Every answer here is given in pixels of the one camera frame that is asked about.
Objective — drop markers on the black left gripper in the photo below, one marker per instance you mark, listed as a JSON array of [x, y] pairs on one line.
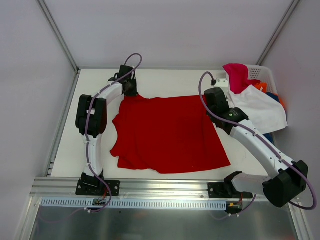
[[130, 90]]

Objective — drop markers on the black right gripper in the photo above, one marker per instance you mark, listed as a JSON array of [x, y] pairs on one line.
[[213, 97]]

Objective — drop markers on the red t shirt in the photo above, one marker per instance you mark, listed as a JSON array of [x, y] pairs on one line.
[[168, 135]]

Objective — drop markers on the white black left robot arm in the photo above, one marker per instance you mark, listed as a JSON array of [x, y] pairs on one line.
[[91, 121]]

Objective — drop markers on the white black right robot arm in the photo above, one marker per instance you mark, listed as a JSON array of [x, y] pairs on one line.
[[285, 178]]

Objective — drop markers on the magenta t shirt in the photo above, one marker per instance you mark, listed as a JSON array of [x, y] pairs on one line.
[[239, 77]]

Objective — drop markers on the orange t shirt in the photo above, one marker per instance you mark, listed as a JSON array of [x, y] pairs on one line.
[[262, 86]]

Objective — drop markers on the white t shirt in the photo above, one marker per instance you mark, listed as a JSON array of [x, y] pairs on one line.
[[266, 114]]

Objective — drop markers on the white plastic basket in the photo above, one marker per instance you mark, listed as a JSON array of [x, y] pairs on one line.
[[264, 75]]

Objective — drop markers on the blue t shirt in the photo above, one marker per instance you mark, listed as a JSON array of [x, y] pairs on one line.
[[275, 97]]

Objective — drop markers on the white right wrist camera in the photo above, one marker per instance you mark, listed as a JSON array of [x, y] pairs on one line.
[[221, 83]]

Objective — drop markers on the rear aluminium frame bar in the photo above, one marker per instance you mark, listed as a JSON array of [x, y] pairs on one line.
[[153, 68]]

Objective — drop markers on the aluminium frame bar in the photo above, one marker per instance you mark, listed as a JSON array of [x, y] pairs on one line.
[[61, 125], [153, 68]]

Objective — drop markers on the left aluminium frame post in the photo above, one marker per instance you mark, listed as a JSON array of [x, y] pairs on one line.
[[57, 33]]

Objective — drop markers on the aluminium frame post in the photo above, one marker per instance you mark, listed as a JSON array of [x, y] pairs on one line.
[[57, 33], [293, 6]]

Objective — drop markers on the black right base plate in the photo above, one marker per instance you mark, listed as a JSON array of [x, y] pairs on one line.
[[223, 190]]

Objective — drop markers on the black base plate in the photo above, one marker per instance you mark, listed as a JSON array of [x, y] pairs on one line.
[[223, 190], [97, 189]]

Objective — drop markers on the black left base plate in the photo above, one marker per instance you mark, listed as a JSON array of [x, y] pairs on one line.
[[97, 189]]

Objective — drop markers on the left aluminium frame bar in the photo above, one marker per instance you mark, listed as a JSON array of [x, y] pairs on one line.
[[61, 125]]

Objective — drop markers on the right aluminium frame post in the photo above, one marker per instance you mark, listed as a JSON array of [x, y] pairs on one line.
[[293, 6]]

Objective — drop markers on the aluminium mounting rail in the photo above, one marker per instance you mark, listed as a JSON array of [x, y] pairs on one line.
[[158, 189]]

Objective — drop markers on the white slotted cable duct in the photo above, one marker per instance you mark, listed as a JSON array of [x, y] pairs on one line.
[[158, 204]]

